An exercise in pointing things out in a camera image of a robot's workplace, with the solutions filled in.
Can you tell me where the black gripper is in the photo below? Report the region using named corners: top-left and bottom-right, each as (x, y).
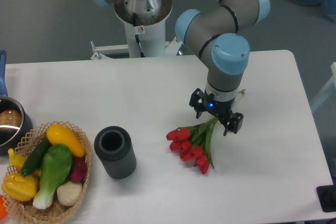
top-left (189, 88), bottom-right (244, 136)

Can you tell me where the red tulip bouquet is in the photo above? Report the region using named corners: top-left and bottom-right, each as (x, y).
top-left (166, 89), bottom-right (246, 175)

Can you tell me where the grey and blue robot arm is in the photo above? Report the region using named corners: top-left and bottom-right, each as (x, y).
top-left (94, 0), bottom-right (270, 133)

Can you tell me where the dark grey ribbed vase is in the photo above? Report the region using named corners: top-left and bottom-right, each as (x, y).
top-left (94, 126), bottom-right (137, 179)

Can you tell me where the black device at table corner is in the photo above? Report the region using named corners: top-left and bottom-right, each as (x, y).
top-left (316, 185), bottom-right (335, 212)

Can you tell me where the purple radish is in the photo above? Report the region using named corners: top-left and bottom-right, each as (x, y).
top-left (69, 158), bottom-right (88, 183)

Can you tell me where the yellow squash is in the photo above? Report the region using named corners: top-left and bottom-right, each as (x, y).
top-left (46, 124), bottom-right (86, 158)

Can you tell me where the green bok choy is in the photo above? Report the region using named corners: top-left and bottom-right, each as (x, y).
top-left (33, 144), bottom-right (72, 210)

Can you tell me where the white garlic bulb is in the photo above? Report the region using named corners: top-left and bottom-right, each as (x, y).
top-left (57, 181), bottom-right (82, 206)

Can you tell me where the green cucumber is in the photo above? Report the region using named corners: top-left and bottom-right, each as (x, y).
top-left (20, 137), bottom-right (51, 177)

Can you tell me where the woven wicker basket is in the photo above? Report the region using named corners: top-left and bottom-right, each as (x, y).
top-left (2, 121), bottom-right (91, 223)

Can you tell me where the small yellow gourd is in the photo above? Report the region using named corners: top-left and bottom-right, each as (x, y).
top-left (8, 148), bottom-right (26, 171)

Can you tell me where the yellow bell pepper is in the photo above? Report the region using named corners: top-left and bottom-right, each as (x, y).
top-left (2, 173), bottom-right (38, 201)

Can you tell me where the orange fruit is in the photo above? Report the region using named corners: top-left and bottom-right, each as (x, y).
top-left (0, 195), bottom-right (7, 220)

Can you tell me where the white frame at right edge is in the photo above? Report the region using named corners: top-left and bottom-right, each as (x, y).
top-left (310, 62), bottom-right (335, 113)

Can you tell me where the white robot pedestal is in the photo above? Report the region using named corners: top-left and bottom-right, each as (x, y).
top-left (91, 0), bottom-right (182, 60)

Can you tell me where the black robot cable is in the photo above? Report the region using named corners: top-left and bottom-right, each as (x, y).
top-left (132, 12), bottom-right (145, 58)

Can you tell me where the blue-handled steel saucepan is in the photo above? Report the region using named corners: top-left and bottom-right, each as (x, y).
top-left (1, 50), bottom-right (33, 156)

